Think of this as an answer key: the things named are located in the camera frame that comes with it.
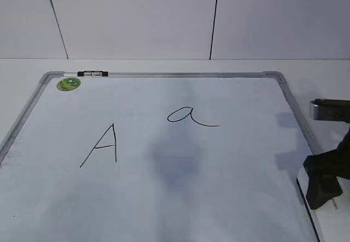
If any round green sticker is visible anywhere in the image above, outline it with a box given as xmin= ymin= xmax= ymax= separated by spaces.
xmin=57 ymin=78 xmax=81 ymax=92

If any white whiteboard eraser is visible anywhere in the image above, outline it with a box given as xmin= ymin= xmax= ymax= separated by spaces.
xmin=297 ymin=168 xmax=350 ymax=242

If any white whiteboard with aluminium frame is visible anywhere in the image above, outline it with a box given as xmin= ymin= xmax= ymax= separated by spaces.
xmin=1 ymin=73 xmax=317 ymax=241

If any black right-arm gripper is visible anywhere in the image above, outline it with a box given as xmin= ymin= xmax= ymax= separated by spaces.
xmin=303 ymin=131 xmax=349 ymax=210

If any black and clear hanging clip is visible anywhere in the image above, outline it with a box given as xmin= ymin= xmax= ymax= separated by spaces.
xmin=77 ymin=70 xmax=109 ymax=77

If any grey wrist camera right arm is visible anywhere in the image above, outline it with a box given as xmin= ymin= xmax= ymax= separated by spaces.
xmin=310 ymin=99 xmax=349 ymax=123

